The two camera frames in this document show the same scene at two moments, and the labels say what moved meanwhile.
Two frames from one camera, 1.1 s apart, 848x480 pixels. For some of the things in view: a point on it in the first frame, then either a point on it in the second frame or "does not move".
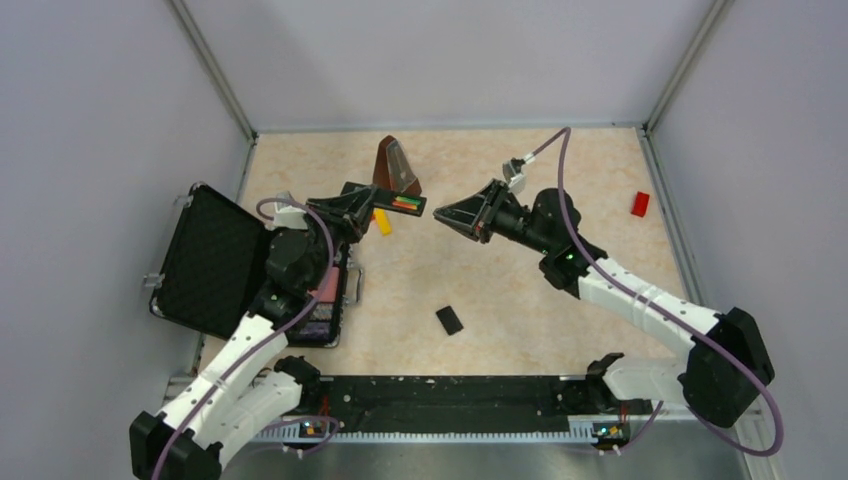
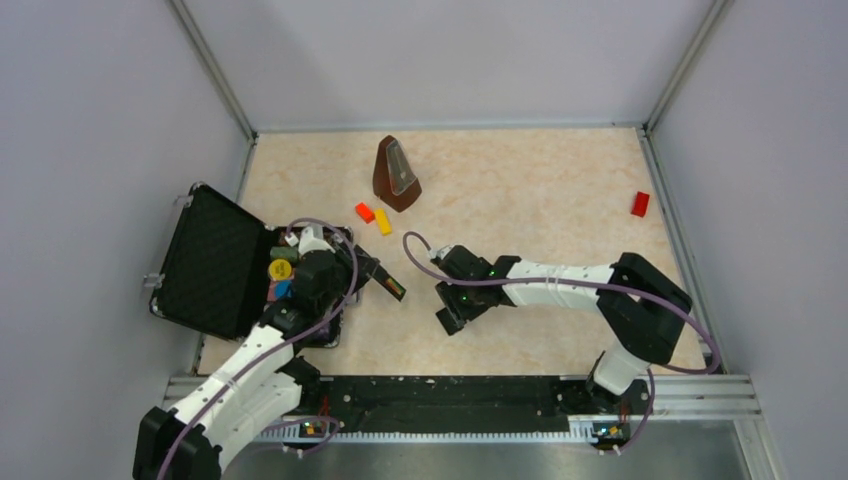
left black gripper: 349,213 → 366,267
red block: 640,205 does not move
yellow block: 383,221 does not move
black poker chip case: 216,270 does not move
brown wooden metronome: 393,170 does not move
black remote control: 410,204 → 388,283
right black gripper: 462,216 → 460,313
